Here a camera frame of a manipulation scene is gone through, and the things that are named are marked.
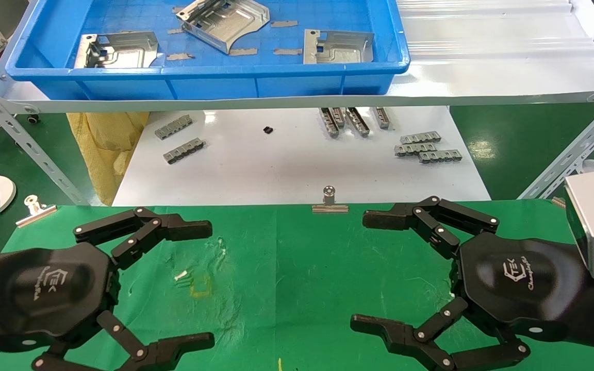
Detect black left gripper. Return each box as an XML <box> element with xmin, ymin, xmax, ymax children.
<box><xmin>0</xmin><ymin>207</ymin><xmax>216</xmax><ymax>371</ymax></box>

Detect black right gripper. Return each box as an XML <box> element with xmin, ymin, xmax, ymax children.
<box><xmin>350</xmin><ymin>196</ymin><xmax>586</xmax><ymax>371</ymax></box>

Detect green table cloth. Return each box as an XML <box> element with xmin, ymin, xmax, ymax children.
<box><xmin>0</xmin><ymin>200</ymin><xmax>594</xmax><ymax>371</ymax></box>

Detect yellow garment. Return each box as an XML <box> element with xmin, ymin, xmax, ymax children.
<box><xmin>67</xmin><ymin>111</ymin><xmax>150</xmax><ymax>207</ymax></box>

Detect white metal shelf rack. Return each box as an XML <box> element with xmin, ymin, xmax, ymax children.
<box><xmin>0</xmin><ymin>0</ymin><xmax>594</xmax><ymax>207</ymax></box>

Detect blue plastic bin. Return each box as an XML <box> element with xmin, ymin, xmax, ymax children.
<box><xmin>5</xmin><ymin>0</ymin><xmax>411</xmax><ymax>101</ymax></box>

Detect stamped sheet metal plate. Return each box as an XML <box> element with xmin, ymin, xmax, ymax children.
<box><xmin>176</xmin><ymin>0</ymin><xmax>270</xmax><ymax>55</ymax></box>
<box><xmin>74</xmin><ymin>31</ymin><xmax>159</xmax><ymax>69</ymax></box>
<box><xmin>303</xmin><ymin>29</ymin><xmax>375</xmax><ymax>65</ymax></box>

